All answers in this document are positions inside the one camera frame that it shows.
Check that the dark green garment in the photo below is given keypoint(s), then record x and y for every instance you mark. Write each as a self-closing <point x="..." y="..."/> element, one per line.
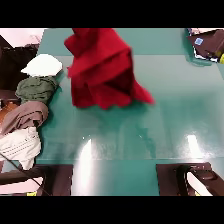
<point x="35" y="89"/>

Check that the white garment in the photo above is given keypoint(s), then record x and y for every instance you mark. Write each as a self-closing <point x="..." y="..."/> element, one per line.
<point x="42" y="65"/>

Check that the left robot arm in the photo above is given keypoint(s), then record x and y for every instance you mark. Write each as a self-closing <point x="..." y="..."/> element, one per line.
<point x="58" y="180"/>

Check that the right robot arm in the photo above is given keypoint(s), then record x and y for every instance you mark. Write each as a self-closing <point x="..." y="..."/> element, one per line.
<point x="170" y="180"/>

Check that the red T-shirt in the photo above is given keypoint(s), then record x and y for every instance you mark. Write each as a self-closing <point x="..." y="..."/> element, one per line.
<point x="100" y="66"/>

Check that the cream knitted garment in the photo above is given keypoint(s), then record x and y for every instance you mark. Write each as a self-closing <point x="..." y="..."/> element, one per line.
<point x="20" y="145"/>

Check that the dark brown garment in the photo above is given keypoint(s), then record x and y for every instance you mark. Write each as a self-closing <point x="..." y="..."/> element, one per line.
<point x="208" y="43"/>

